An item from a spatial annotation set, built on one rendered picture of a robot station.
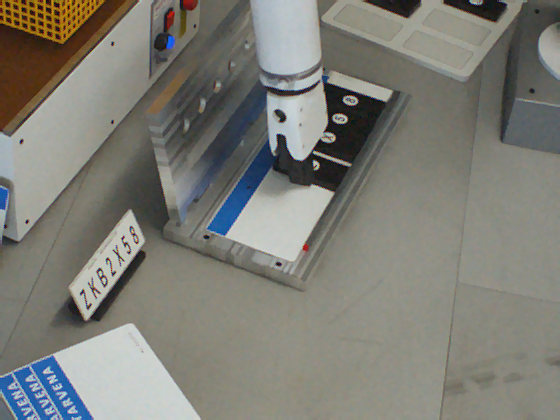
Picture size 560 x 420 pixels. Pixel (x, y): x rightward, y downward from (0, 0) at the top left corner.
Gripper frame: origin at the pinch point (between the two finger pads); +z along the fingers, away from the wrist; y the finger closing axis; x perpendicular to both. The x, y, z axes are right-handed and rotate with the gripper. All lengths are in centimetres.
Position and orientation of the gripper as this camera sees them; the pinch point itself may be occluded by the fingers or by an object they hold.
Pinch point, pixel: (301, 170)
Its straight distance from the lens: 169.2
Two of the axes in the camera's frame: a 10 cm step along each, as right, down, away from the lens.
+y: 4.1, -6.2, 6.7
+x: -9.1, -1.8, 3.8
